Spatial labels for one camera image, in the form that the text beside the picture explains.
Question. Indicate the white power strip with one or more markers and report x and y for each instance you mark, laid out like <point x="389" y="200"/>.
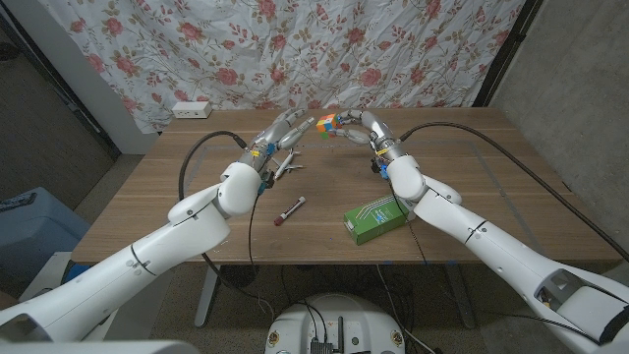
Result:
<point x="191" y="109"/>

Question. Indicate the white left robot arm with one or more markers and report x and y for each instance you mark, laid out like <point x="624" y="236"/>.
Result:
<point x="147" y="246"/>

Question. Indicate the multicoloured Rubik's cube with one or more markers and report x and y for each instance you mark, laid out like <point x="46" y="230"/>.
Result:
<point x="326" y="125"/>

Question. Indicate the blue plastic bin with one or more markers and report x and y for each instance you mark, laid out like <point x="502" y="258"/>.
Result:
<point x="39" y="231"/>

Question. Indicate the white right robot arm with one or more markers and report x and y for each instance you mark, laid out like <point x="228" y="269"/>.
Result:
<point x="467" y="221"/>

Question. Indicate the white table leg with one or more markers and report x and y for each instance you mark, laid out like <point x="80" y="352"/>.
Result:
<point x="207" y="300"/>

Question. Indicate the black antenna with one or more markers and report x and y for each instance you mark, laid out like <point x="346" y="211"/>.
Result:
<point x="340" y="334"/>

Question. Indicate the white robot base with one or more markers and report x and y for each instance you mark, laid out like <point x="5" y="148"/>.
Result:
<point x="295" y="324"/>

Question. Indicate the grey table leg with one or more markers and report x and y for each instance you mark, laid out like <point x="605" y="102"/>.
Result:
<point x="459" y="305"/>

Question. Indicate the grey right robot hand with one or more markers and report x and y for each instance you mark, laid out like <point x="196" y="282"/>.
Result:
<point x="381" y="135"/>

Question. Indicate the white and blue floor mat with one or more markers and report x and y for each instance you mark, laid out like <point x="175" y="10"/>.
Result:
<point x="44" y="275"/>

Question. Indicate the dark flat item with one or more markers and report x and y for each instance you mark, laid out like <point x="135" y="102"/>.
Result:
<point x="17" y="201"/>

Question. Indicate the grey mini computer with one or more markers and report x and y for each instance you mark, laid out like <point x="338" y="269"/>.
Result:
<point x="322" y="347"/>

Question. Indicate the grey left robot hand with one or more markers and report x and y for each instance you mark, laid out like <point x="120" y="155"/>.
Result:
<point x="275" y="137"/>

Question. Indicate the floral print backdrop cloth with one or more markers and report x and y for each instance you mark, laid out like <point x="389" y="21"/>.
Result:
<point x="245" y="49"/>

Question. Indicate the white toy airplane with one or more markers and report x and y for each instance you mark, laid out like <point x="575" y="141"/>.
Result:
<point x="287" y="164"/>

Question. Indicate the green cardboard box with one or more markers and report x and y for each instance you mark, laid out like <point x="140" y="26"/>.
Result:
<point x="368" y="226"/>

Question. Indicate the white pen with red cap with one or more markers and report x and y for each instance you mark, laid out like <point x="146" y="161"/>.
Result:
<point x="290" y="211"/>

